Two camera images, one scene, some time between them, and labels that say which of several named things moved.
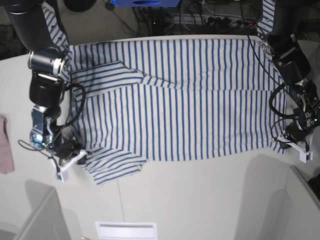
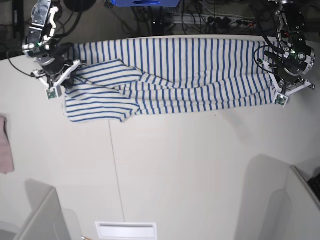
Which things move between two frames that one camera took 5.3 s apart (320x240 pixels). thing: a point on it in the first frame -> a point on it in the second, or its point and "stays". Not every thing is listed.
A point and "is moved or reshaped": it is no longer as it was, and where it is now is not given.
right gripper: (307, 105) -> (296, 59)
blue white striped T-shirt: (177, 99) is moved or reshaped
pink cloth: (6, 160) stays
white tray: (114, 230) stays
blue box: (147, 3) stays
